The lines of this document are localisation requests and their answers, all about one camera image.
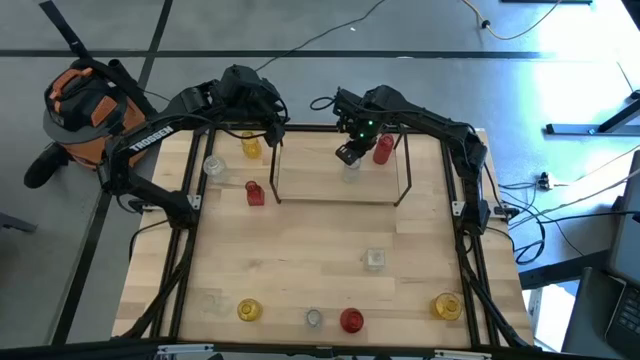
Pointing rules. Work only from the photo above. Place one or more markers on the red square glass vase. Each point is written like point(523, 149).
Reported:
point(255, 196)

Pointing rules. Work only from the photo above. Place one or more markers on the grey laptop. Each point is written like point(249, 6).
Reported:
point(627, 240)

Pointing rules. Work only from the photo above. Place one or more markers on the red ribbed round glass vase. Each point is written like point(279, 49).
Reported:
point(351, 320)

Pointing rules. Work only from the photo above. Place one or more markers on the grey desk foot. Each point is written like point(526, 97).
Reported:
point(15, 222)

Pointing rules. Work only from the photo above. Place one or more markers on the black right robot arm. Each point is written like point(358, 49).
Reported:
point(435, 120)

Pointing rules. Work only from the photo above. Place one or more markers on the orange black shop vacuum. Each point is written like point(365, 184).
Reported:
point(85, 115)

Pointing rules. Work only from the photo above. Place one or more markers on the red cylindrical glass vase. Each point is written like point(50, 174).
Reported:
point(383, 150)

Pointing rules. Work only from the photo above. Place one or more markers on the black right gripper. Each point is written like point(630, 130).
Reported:
point(357, 117)

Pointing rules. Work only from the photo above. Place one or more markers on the black metal table frame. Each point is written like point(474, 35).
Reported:
point(447, 170)

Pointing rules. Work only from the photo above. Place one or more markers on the yellow round glass vase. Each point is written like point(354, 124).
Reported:
point(249, 310)

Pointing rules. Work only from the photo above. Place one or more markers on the silver corner bracket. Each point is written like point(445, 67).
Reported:
point(457, 208)
point(194, 202)

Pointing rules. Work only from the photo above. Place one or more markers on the black desk leg beam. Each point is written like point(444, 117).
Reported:
point(560, 270)

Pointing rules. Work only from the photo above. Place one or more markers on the yellow ribbed glass bottle vase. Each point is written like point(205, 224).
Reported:
point(251, 149)

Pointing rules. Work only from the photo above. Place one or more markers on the clear cylindrical glass vase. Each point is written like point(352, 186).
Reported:
point(351, 174)

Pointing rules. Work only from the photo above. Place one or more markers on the clear wavy glass vase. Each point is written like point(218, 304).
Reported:
point(313, 318)

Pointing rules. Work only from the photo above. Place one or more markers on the black desk foot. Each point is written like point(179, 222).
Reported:
point(590, 130)

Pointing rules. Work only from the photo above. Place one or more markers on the clear square textured glass vase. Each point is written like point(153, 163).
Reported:
point(374, 259)

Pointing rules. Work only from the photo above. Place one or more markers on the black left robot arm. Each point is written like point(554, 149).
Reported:
point(150, 140)

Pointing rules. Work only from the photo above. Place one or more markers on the black power plug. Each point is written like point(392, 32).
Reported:
point(545, 180)

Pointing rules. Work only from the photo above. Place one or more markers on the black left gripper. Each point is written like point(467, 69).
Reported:
point(250, 90)

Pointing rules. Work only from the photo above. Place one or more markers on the wooden shelf black metal frame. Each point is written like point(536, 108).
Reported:
point(320, 180)

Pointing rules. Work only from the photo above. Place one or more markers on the wide yellow glass vase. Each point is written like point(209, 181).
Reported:
point(446, 306)

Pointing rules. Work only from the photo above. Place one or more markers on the black aluminium crossbeam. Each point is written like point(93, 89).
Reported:
point(100, 350)

